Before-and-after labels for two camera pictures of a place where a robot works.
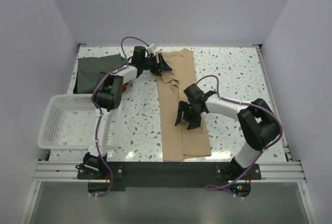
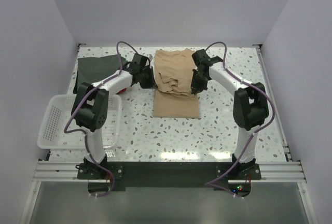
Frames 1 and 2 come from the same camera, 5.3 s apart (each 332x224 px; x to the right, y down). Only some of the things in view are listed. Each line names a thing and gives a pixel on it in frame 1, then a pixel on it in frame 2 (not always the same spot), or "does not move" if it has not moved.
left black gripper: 163,67 → 151,83
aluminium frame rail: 284,171 does not move
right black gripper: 195,124 → 197,88
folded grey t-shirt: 91,71 does not move
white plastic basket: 69,122 does not move
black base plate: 120,175 does not move
